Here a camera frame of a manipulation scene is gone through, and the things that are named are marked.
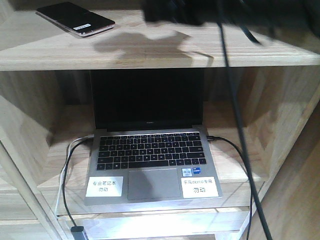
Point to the black folding phone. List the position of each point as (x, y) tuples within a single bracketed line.
[(76, 19)]

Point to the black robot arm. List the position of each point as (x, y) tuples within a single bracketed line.
[(295, 14)]

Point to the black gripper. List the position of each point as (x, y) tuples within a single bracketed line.
[(174, 11)]

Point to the silver laptop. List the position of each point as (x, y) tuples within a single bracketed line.
[(149, 143)]

